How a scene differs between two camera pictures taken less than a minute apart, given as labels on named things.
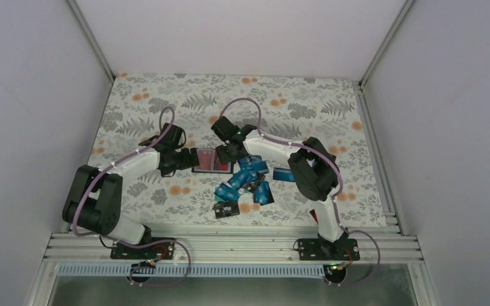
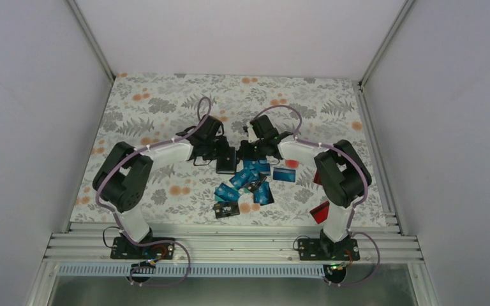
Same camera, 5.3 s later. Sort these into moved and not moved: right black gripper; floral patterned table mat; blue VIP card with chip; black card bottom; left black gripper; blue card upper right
Moved: right black gripper; left black gripper
Not moved: blue VIP card with chip; floral patterned table mat; blue card upper right; black card bottom
